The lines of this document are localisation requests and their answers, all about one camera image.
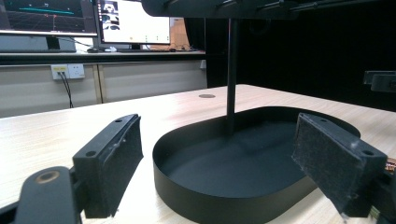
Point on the white-screen computer monitor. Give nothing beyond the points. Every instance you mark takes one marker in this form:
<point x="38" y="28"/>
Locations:
<point x="137" y="20"/>

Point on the dark-screen computer monitor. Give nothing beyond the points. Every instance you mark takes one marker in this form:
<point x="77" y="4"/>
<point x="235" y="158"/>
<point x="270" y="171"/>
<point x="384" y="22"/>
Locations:
<point x="46" y="15"/>

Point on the white wall power socket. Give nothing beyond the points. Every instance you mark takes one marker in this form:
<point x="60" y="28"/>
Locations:
<point x="67" y="71"/>

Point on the long dark-edged desk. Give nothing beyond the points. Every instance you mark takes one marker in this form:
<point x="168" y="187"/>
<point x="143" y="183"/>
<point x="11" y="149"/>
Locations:
<point x="102" y="56"/>

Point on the cardboard box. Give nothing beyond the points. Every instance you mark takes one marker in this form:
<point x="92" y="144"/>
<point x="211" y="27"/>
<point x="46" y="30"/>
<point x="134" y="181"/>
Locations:
<point x="179" y="32"/>

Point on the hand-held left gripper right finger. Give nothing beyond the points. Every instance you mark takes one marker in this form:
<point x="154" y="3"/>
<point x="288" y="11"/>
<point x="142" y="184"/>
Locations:
<point x="334" y="165"/>

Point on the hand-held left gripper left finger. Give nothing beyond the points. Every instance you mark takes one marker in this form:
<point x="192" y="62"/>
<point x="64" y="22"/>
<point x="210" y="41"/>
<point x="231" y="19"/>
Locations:
<point x="107" y="168"/>

